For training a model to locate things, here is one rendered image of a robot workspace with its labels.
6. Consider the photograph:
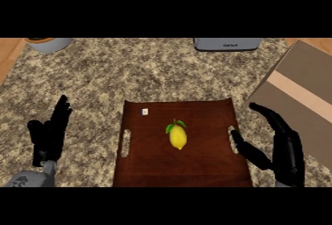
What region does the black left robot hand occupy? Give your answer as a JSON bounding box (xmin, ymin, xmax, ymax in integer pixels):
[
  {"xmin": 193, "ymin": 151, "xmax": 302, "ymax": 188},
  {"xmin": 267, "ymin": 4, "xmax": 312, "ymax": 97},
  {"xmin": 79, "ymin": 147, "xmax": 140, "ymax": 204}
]
[{"xmin": 26, "ymin": 94, "xmax": 73, "ymax": 168}]

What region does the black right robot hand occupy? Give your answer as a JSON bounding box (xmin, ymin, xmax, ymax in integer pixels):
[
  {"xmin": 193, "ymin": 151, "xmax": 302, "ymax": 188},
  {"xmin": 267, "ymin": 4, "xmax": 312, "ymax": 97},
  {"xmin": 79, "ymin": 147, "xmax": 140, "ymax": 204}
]
[{"xmin": 230, "ymin": 102, "xmax": 305, "ymax": 188}]

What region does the brown cardboard box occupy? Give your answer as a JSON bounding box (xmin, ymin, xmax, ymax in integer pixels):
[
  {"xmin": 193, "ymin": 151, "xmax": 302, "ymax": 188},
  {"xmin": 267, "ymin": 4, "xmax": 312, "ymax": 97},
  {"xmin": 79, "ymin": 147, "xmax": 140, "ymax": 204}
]
[{"xmin": 244, "ymin": 39, "xmax": 332, "ymax": 171}]

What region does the dark brown wooden tray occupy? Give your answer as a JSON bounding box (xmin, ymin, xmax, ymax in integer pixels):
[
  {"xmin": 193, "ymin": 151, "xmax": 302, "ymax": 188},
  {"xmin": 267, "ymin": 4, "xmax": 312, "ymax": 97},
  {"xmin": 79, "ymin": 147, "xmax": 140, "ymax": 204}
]
[{"xmin": 112, "ymin": 98, "xmax": 253, "ymax": 188}]

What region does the yellow lemon with green leaves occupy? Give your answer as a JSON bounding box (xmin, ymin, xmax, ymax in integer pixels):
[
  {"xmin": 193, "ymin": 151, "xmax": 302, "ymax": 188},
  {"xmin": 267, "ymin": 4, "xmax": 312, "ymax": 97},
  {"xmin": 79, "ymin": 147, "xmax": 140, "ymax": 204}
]
[{"xmin": 165, "ymin": 118, "xmax": 188, "ymax": 151}]

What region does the grey pot with brown rim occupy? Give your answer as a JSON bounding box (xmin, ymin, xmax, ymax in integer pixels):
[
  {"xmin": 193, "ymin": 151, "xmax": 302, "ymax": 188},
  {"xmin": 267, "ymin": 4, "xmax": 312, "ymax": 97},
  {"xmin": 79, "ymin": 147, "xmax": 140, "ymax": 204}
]
[{"xmin": 25, "ymin": 37, "xmax": 73, "ymax": 54}]

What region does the grey appliance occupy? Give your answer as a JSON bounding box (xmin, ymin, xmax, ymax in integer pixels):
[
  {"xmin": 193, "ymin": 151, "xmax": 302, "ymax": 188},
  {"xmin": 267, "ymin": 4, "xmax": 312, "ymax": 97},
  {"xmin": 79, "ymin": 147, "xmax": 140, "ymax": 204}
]
[{"xmin": 191, "ymin": 37, "xmax": 262, "ymax": 53}]

